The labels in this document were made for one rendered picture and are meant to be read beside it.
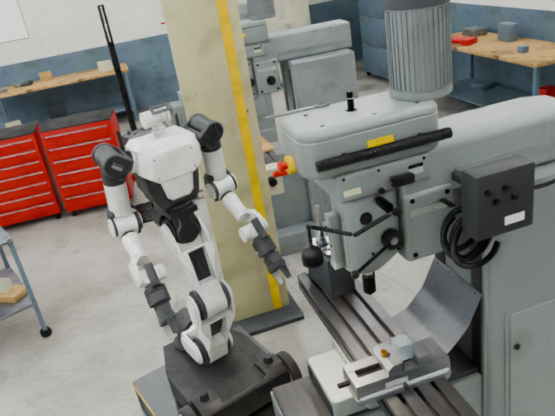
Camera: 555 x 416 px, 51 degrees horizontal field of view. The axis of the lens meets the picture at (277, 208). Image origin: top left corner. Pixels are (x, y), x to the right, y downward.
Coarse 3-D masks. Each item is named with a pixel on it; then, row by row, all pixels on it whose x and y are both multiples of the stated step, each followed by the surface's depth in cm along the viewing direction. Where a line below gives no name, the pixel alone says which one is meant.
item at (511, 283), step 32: (544, 192) 196; (544, 224) 201; (480, 256) 203; (512, 256) 202; (544, 256) 207; (480, 288) 209; (512, 288) 208; (544, 288) 213; (480, 320) 215; (512, 320) 212; (544, 320) 217; (480, 352) 222; (512, 352) 218; (544, 352) 223; (512, 384) 224; (544, 384) 229
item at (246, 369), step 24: (240, 336) 303; (168, 360) 294; (192, 360) 291; (216, 360) 288; (240, 360) 286; (264, 360) 273; (192, 384) 275; (216, 384) 273; (240, 384) 267; (264, 384) 267; (192, 408) 262; (216, 408) 256; (240, 408) 262
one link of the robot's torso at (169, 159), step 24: (120, 144) 237; (144, 144) 227; (168, 144) 230; (192, 144) 234; (144, 168) 227; (168, 168) 231; (192, 168) 237; (144, 192) 245; (168, 192) 235; (192, 192) 242
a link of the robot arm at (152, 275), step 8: (152, 264) 225; (160, 264) 230; (144, 272) 225; (152, 272) 222; (160, 272) 227; (144, 280) 224; (152, 280) 221; (160, 280) 228; (152, 288) 223; (160, 288) 223
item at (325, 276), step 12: (312, 240) 256; (324, 252) 246; (324, 264) 244; (312, 276) 262; (324, 276) 248; (336, 276) 245; (348, 276) 248; (324, 288) 253; (336, 288) 247; (348, 288) 250
